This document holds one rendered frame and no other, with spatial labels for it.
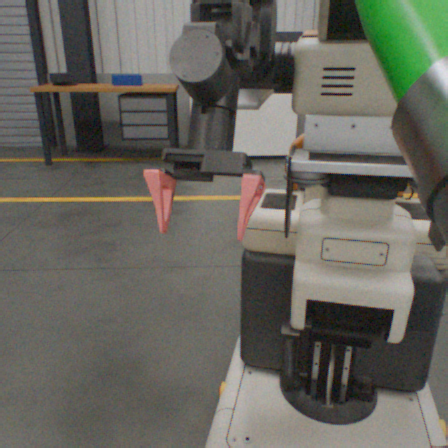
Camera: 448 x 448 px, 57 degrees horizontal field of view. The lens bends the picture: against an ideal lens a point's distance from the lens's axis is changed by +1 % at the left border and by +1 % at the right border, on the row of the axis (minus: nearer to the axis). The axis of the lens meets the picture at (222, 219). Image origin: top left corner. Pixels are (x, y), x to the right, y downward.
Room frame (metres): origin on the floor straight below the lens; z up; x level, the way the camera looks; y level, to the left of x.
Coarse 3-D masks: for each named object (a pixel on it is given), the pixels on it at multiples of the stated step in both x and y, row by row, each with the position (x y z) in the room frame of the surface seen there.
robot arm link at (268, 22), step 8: (264, 0) 0.67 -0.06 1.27; (272, 0) 0.66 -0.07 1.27; (216, 8) 0.67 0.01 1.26; (264, 8) 0.66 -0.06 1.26; (272, 8) 0.66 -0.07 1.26; (264, 16) 0.65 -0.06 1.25; (272, 16) 0.66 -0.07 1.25; (264, 24) 0.65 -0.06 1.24; (272, 24) 0.67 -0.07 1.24; (264, 32) 0.65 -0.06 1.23; (272, 32) 0.67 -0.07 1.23; (264, 40) 0.66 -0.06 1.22; (272, 40) 0.67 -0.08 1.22; (264, 48) 0.67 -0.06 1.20; (272, 48) 0.68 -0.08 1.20
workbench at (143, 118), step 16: (64, 80) 4.91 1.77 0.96; (112, 80) 5.18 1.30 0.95; (128, 80) 5.10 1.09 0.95; (128, 96) 4.85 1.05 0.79; (144, 96) 4.85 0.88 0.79; (160, 96) 4.86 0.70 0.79; (176, 96) 5.46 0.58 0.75; (128, 112) 4.84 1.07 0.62; (144, 112) 4.85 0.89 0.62; (160, 112) 4.86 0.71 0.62; (176, 112) 5.45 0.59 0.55; (128, 128) 4.84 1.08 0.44; (144, 128) 4.84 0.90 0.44; (160, 128) 4.85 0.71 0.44; (176, 128) 5.45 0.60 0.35; (48, 144) 4.85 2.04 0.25; (64, 144) 5.41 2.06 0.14; (176, 144) 5.45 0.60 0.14; (48, 160) 4.82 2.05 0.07
